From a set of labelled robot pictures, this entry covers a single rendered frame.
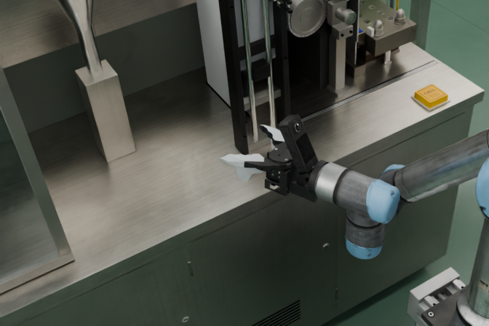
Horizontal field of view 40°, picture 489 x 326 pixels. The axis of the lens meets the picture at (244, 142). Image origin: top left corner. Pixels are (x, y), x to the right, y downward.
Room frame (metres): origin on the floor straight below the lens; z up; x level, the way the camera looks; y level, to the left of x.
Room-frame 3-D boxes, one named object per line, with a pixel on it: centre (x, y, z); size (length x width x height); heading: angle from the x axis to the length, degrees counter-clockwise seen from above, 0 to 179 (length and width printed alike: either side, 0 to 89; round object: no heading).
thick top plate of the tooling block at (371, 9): (1.93, -0.41, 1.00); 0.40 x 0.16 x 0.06; 26
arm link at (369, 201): (0.90, -0.23, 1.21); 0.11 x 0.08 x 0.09; 52
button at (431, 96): (1.57, -0.57, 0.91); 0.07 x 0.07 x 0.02; 26
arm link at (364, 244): (0.91, -0.23, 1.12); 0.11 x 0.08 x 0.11; 142
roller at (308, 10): (1.77, -0.16, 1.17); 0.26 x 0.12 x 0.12; 26
